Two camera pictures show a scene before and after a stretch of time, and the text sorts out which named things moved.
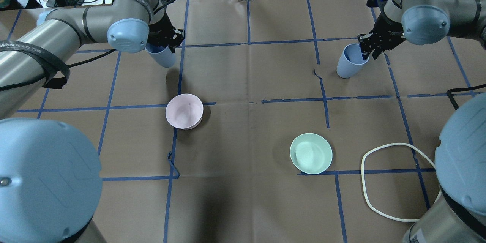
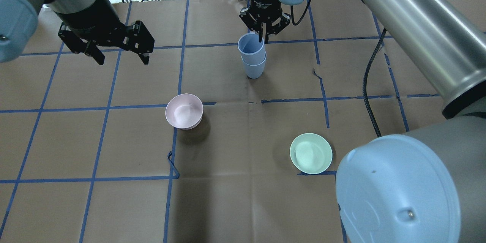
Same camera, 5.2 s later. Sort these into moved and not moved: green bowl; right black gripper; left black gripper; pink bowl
Moved: right black gripper; left black gripper
Not moved: green bowl; pink bowl
